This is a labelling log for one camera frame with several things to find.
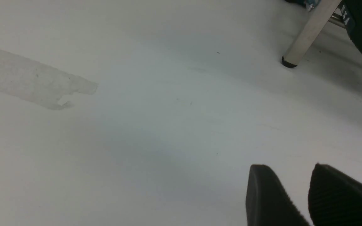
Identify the stainless steel shoe rack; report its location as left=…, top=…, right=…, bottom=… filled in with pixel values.
left=282, top=0, right=346, bottom=68

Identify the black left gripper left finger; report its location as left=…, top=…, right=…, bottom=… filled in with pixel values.
left=245, top=164, right=310, bottom=226

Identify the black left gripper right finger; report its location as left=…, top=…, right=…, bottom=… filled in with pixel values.
left=308, top=163, right=362, bottom=226

